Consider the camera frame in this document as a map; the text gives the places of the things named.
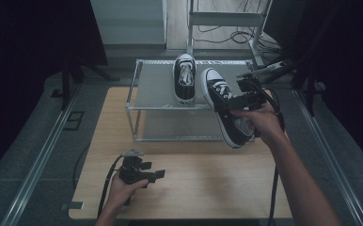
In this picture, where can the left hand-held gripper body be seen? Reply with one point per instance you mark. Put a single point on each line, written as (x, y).
(132, 172)

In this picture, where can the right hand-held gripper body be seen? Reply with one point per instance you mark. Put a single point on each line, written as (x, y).
(255, 97)

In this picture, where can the black canvas sneaker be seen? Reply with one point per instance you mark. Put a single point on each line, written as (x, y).
(220, 91)
(184, 89)

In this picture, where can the grey two-tier shoe rack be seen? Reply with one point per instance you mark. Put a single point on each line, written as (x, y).
(154, 88)

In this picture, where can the person's left hand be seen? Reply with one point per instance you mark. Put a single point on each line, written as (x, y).
(121, 193)

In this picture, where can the person's right hand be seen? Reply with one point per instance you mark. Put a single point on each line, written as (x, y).
(265, 124)

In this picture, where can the white power strip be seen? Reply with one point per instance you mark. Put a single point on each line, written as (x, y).
(276, 66)

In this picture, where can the black stand legs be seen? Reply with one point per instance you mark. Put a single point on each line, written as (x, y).
(309, 97)

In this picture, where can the grey tape piece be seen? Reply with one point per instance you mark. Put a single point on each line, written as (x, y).
(73, 205)

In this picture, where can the white metal stand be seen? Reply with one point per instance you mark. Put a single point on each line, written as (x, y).
(225, 19)

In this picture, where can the black curtain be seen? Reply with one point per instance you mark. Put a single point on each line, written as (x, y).
(349, 78)
(29, 62)

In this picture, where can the black tripod stand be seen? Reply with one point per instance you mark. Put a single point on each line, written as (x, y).
(65, 91)

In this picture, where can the grey cabinet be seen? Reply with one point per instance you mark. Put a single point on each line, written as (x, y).
(128, 22)

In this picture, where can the metal floor rail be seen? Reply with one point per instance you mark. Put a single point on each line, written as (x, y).
(38, 163)
(336, 175)

